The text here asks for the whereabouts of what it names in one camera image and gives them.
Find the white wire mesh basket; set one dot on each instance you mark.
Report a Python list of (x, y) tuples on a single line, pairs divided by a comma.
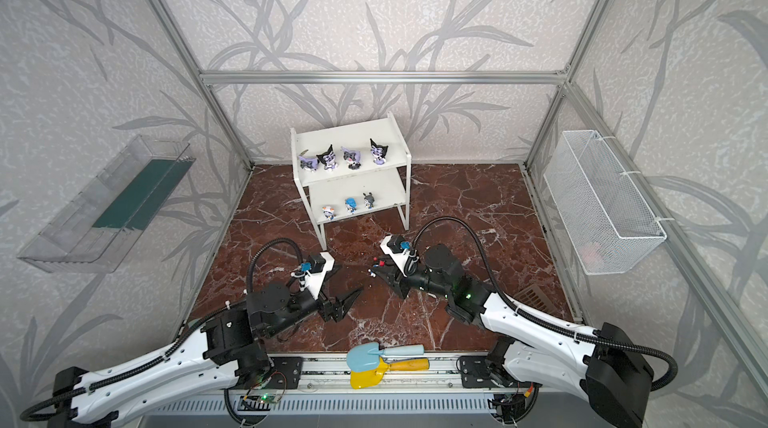
[(598, 201)]

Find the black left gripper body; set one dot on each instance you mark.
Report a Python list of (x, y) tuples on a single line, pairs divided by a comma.
[(330, 308)]

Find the purple pale figurine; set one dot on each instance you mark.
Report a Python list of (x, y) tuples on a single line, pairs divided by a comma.
[(352, 158)]

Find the blue-capped small figurine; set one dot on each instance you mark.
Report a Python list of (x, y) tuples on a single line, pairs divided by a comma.
[(351, 205)]

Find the aluminium cage frame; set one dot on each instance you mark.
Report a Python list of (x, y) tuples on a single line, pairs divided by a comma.
[(742, 339)]

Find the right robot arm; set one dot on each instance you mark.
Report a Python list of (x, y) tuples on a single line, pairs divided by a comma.
[(641, 370)]

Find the white two-tier metal shelf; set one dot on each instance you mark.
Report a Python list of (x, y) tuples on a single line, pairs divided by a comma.
[(390, 184)]

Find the grey blue small figurine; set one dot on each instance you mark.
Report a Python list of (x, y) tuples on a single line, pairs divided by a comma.
[(369, 200)]

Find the black eared purple figurine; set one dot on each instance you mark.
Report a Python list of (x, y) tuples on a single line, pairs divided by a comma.
[(308, 163)]

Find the light blue toy shovel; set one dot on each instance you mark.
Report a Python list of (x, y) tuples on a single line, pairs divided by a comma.
[(367, 356)]

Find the brown plastic toy rake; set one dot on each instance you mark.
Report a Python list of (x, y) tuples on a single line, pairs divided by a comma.
[(535, 298)]

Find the green circuit board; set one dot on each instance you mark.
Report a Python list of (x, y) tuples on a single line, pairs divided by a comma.
[(259, 402)]

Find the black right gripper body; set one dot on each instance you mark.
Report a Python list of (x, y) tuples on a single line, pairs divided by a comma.
[(397, 283)]

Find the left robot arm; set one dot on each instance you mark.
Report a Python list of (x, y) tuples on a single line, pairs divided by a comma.
[(222, 350)]

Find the pink white small figurine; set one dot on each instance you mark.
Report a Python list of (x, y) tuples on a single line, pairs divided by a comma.
[(329, 212)]

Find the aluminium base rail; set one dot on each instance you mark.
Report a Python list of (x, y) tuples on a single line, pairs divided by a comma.
[(528, 367)]

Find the clear plastic wall tray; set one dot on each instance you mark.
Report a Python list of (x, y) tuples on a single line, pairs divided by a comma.
[(96, 230)]

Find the pink item in basket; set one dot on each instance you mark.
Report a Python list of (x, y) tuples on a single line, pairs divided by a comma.
[(591, 257)]

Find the yellow toy shovel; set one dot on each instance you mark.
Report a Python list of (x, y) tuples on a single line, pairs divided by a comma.
[(370, 378)]

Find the black-headed purple figurine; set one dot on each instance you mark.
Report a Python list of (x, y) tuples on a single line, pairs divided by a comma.
[(327, 159)]

